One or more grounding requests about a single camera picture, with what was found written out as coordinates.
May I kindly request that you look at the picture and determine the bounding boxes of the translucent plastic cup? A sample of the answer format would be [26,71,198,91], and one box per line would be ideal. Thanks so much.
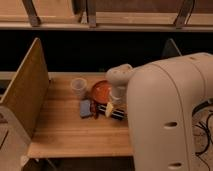
[71,78,87,99]

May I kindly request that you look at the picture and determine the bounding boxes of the orange plate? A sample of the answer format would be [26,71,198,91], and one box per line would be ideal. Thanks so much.
[91,80,111,104]

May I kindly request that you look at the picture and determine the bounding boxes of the black cables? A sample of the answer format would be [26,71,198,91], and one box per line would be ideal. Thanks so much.
[193,99,213,171]

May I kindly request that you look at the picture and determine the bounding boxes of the right dark side panel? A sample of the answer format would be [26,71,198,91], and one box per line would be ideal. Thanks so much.
[162,38,181,59]

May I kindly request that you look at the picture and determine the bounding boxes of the white sponge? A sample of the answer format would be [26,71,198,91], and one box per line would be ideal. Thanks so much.
[105,102,113,118]

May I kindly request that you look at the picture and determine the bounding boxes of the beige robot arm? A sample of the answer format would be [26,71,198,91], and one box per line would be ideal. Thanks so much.
[106,53,213,171]

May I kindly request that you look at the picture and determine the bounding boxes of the red small object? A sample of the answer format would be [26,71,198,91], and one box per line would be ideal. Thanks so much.
[91,100,98,119]

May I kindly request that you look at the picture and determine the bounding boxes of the wooden shelf with brackets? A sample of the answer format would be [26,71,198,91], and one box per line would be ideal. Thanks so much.
[0,0,213,32]

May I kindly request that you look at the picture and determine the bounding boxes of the left wooden side panel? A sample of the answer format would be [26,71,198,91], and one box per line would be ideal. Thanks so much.
[0,38,49,145]

